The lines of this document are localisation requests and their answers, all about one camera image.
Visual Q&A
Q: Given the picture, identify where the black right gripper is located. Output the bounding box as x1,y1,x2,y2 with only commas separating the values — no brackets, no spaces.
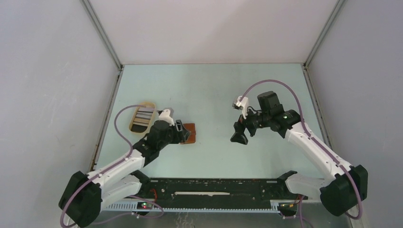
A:
230,104,270,145

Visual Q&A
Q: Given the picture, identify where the brown leather card holder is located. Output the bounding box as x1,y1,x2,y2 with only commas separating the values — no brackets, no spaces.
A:
181,123,196,144

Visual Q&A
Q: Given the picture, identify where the oval wooden tray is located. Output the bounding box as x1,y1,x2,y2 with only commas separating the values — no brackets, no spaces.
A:
129,101,157,135

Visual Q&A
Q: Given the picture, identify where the credit card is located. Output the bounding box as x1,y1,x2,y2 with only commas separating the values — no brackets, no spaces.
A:
137,107,155,114
134,114,152,121

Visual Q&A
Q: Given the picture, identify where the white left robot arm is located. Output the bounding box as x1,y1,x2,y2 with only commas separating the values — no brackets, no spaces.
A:
58,120,191,228

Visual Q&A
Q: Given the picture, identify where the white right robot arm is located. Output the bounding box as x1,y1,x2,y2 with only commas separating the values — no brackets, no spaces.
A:
230,91,368,216

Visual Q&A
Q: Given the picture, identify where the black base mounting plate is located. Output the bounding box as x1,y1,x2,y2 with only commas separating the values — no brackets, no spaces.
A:
137,178,297,210

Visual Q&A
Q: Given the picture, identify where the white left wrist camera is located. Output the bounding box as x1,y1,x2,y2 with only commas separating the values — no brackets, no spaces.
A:
158,108,175,126

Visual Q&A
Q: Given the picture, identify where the light blue cable duct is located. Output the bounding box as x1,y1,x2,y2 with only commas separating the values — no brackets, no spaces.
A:
100,201,281,213

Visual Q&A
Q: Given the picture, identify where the left aluminium corner post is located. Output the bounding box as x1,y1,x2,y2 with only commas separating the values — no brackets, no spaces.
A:
80,0,123,71

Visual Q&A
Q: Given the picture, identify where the aluminium corner frame post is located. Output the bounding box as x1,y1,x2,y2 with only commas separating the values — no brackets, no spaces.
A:
304,0,348,68

